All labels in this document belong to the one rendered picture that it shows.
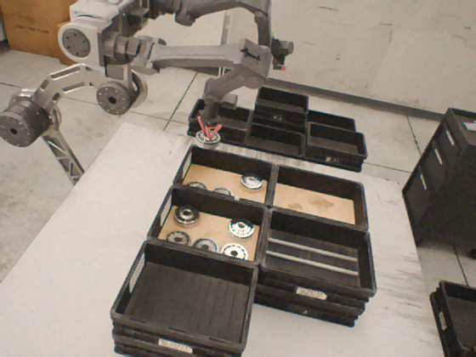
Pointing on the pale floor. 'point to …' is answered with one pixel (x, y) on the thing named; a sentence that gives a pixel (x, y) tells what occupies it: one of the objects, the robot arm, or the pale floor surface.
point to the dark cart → (445, 184)
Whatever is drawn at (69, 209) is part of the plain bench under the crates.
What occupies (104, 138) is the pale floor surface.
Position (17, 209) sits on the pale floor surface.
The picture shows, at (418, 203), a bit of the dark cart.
